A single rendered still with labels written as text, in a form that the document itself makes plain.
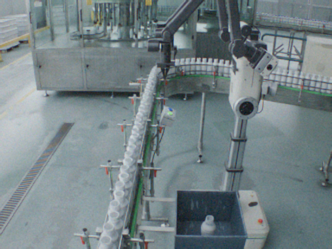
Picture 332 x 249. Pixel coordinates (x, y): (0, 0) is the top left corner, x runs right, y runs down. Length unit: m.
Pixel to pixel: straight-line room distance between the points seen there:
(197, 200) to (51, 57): 4.18
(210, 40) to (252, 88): 4.93
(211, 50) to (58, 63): 3.38
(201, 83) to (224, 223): 1.82
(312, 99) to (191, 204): 1.95
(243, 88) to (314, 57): 3.61
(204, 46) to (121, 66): 2.43
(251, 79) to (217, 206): 0.77
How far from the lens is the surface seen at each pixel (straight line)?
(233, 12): 1.57
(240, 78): 1.79
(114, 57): 4.90
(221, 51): 6.78
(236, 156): 2.10
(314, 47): 5.30
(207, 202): 1.55
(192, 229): 1.60
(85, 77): 5.13
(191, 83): 3.10
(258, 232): 2.35
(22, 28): 11.54
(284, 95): 3.09
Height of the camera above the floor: 1.90
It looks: 27 degrees down
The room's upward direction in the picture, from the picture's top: 1 degrees clockwise
